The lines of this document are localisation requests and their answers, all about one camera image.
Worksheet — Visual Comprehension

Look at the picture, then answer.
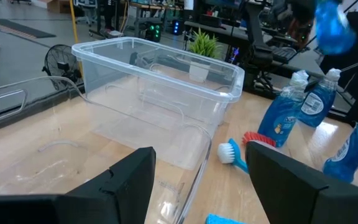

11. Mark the black floor mat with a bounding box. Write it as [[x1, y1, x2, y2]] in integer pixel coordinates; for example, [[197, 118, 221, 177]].
[[0, 17, 57, 40]]

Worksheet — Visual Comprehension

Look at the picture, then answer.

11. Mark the computer tower with green lights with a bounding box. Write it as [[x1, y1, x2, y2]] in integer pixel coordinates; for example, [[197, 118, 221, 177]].
[[144, 17, 164, 43]]

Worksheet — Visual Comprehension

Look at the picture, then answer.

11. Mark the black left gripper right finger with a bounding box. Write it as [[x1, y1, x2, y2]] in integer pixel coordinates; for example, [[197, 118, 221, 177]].
[[246, 141, 358, 224]]

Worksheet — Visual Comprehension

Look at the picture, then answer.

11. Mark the black keyboard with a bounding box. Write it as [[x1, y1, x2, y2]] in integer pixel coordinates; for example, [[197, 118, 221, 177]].
[[270, 45, 298, 65]]

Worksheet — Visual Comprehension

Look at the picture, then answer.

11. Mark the artificial plant in white pot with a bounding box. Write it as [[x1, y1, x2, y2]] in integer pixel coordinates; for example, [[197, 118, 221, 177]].
[[187, 27, 223, 83]]

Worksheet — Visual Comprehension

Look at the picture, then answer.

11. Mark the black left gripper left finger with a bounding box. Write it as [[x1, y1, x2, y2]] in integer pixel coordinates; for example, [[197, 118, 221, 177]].
[[0, 146, 157, 224]]

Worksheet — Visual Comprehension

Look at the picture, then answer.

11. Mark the tall clear rimmed plastic bin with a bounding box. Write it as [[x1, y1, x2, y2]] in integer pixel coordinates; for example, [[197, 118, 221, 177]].
[[71, 36, 246, 170]]

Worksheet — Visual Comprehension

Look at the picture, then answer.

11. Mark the yellow hanging cable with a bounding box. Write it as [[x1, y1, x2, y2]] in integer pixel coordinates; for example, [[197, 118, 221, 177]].
[[68, 0, 85, 78]]

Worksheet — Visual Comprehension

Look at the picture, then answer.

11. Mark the blue dish soap bottle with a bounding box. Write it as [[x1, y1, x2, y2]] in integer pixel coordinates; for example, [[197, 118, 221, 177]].
[[257, 70, 310, 148], [296, 67, 342, 128], [314, 0, 357, 56], [322, 105, 358, 184]]

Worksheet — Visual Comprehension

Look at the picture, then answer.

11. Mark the red dish brush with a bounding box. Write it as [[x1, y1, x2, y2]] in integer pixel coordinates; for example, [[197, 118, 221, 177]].
[[242, 131, 277, 147]]

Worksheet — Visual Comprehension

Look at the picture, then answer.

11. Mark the light blue sponge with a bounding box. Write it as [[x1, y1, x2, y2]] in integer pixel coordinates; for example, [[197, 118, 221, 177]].
[[205, 213, 248, 224]]

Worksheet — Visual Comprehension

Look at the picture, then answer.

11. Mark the low clear plastic bin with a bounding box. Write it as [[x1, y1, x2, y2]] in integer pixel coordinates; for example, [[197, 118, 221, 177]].
[[0, 76, 213, 224]]

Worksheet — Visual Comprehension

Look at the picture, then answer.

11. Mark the cardboard box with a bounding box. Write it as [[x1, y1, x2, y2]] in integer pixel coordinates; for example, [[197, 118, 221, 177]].
[[46, 0, 73, 14]]

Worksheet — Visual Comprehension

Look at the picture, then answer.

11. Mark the black floor fan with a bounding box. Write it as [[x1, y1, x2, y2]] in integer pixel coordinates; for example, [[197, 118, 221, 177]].
[[41, 44, 83, 91]]

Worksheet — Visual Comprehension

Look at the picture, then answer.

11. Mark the blue dish brush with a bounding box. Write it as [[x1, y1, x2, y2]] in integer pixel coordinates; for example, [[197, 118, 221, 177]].
[[217, 138, 250, 174]]

